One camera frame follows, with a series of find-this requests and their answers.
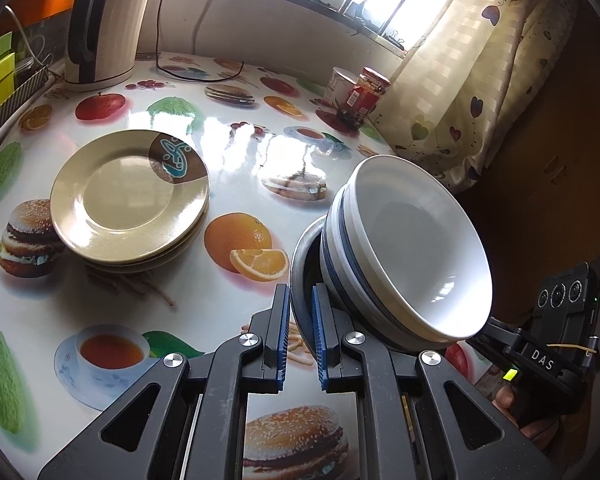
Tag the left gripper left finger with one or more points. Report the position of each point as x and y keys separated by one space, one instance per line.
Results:
x=255 y=361

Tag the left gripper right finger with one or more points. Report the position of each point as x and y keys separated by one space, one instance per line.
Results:
x=349 y=358

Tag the white bowl blue stripe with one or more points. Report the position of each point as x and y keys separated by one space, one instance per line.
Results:
x=343 y=280

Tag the person's right hand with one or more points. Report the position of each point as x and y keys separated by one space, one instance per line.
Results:
x=544 y=431

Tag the beige plate lower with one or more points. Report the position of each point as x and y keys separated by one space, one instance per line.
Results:
x=157 y=260

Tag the fruit print tablecloth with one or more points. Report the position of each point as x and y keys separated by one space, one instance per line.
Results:
x=73 y=338

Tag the beige plate with brown motif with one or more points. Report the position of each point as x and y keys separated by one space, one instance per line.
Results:
x=128 y=196

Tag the white paper cup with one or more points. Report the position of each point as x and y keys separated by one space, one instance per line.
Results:
x=340 y=85

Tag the red label glass jar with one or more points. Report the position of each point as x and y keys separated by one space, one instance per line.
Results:
x=370 y=87

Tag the heart pattern curtain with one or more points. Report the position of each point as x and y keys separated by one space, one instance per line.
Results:
x=467 y=80

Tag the black object on windowsill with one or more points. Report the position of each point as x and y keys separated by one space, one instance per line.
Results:
x=359 y=14

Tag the patterned storage basket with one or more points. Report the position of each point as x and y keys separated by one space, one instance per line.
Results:
x=24 y=92

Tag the white black electric kettle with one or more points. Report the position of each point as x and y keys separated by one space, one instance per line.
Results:
x=102 y=42

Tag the orange box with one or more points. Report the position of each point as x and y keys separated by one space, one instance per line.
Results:
x=40 y=5

